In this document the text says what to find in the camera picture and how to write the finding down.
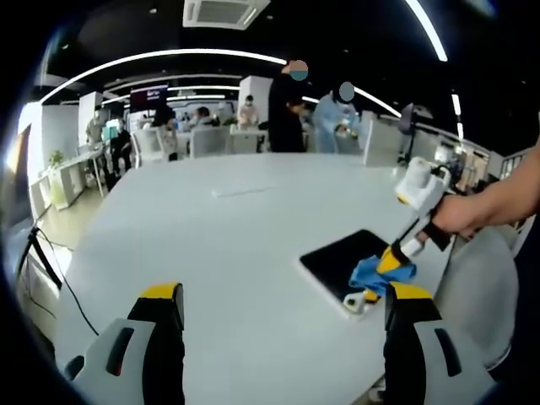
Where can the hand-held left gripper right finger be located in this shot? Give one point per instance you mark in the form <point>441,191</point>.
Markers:
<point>426,358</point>

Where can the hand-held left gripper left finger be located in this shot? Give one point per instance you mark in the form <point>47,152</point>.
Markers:
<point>126,358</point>

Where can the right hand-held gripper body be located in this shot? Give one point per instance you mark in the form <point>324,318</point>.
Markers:
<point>422,185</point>

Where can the blue cleaning cloth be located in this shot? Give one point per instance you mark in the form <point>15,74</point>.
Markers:
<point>371,274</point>

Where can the black tablet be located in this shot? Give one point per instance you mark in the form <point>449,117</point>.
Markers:
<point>333,263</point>

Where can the person's right hand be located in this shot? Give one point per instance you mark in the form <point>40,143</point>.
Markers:
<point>457,215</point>

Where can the white desk partition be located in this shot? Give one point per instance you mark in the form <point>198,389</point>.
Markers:
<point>381,143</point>

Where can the monitor on black stand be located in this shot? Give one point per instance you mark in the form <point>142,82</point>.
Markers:
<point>408,122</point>

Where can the white round-backed chair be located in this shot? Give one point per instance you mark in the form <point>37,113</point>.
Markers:
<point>481,295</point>

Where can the black tripod stand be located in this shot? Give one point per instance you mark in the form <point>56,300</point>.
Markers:
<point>40,253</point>

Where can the straight ceiling light strip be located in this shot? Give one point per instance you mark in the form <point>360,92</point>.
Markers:
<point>426,27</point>

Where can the white side desk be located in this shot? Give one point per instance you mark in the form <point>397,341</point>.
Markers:
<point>71,177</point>

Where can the green potted plant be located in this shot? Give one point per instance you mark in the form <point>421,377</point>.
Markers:
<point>56,158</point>

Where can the white office chair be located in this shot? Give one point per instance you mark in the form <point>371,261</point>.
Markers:
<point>147,145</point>
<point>208,141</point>

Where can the ceiling air conditioner unit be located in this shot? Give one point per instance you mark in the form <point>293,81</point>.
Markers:
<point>225,12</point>

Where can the curved ceiling light strip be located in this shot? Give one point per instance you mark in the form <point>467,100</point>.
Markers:
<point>160,55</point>

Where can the wall display screen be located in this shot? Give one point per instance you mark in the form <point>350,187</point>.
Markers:
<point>148,95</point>

